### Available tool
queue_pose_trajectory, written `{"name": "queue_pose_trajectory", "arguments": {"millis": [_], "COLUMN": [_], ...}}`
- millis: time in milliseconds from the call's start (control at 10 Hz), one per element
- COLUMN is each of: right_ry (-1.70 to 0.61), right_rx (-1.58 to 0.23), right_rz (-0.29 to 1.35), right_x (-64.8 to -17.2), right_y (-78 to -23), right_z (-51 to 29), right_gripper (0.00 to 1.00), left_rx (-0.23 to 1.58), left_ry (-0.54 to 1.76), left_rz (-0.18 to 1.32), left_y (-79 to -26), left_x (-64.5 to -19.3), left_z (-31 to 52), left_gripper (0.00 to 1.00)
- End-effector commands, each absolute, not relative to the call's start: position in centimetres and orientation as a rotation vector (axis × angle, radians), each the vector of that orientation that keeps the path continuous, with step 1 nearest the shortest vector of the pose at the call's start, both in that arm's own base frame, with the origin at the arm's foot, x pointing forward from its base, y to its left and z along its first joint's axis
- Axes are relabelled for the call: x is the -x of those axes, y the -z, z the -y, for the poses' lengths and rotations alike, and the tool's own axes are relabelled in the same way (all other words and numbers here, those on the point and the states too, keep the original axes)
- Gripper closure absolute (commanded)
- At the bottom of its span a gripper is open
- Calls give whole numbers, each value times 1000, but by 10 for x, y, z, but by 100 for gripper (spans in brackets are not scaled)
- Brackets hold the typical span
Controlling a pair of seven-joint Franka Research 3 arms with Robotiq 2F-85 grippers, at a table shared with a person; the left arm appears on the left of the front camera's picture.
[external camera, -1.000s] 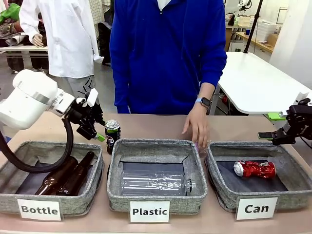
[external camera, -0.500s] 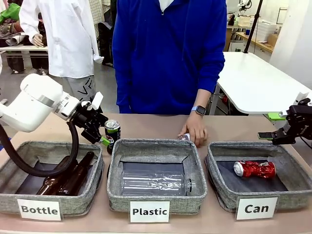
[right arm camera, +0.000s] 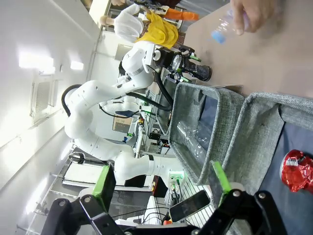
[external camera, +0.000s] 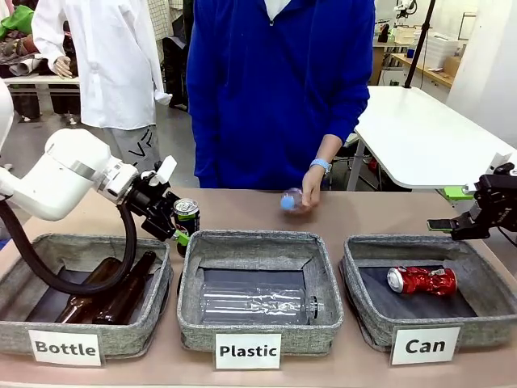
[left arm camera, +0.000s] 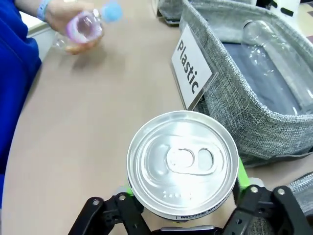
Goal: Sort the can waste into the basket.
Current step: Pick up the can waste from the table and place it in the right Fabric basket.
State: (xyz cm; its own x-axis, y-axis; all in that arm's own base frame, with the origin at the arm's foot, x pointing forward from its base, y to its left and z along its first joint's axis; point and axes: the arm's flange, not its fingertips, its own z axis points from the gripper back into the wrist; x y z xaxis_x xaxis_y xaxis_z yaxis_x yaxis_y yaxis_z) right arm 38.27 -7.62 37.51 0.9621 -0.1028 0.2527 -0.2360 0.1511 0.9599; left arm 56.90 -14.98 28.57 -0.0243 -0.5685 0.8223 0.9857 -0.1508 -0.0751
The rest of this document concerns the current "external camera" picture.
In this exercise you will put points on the crushed red soda can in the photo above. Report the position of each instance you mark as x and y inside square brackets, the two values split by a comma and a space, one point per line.
[424, 279]

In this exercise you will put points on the green and white camera mount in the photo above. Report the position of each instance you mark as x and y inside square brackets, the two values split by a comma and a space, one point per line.
[458, 191]

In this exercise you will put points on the black tripod pole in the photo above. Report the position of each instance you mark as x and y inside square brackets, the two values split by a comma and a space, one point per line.
[418, 44]

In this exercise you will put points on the wooden workbench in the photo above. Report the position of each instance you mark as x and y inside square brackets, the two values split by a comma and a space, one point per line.
[428, 68]

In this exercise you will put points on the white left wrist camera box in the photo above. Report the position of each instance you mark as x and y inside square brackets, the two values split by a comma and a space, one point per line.
[163, 169]

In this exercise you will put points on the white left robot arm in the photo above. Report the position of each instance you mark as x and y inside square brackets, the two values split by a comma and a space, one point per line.
[68, 169]

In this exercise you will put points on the person's left hand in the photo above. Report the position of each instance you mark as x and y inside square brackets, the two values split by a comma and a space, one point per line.
[313, 188]

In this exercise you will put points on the dark brown glass bottle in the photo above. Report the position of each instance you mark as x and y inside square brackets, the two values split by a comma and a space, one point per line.
[129, 283]

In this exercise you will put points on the black and green drink can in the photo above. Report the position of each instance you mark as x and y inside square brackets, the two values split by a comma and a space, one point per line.
[186, 220]

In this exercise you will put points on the grey fabric basket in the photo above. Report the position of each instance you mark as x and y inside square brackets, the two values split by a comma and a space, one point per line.
[24, 250]
[258, 246]
[476, 258]

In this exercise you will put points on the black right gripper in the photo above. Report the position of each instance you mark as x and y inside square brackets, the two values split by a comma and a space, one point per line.
[498, 202]

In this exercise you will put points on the amber glass beer bottle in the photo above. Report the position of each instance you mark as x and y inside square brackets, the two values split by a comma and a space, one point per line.
[81, 307]

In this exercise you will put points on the person's left forearm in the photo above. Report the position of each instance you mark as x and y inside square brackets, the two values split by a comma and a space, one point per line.
[332, 147]

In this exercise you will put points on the green cloth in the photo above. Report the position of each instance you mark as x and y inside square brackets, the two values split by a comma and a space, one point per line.
[16, 22]

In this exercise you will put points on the white Bottle label card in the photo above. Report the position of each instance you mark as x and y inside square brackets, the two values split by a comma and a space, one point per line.
[64, 347]

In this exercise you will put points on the light blue wrist watch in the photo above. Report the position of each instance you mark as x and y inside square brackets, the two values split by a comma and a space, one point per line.
[321, 165]

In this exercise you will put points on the white table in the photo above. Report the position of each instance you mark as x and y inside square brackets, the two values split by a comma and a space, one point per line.
[420, 137]

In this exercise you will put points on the white Plastic label card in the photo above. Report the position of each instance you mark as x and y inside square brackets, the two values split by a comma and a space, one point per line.
[248, 351]

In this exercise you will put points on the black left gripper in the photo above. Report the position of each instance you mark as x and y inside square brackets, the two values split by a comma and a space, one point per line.
[153, 210]

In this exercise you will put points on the white Can label card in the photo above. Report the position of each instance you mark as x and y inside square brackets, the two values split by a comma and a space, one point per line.
[425, 346]

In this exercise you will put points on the large clear plastic bottle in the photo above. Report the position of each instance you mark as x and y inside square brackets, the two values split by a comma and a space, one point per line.
[258, 303]

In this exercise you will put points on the white storage boxes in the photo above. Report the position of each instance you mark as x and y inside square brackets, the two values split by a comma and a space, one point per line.
[446, 46]

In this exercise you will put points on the person in blue shirt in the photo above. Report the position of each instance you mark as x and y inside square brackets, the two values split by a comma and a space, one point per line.
[278, 101]

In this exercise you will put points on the clear bottle with blue cap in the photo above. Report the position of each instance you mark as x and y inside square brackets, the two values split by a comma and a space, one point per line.
[287, 201]

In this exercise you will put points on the mannequin in white shirt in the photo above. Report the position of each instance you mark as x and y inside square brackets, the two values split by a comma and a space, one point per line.
[109, 60]

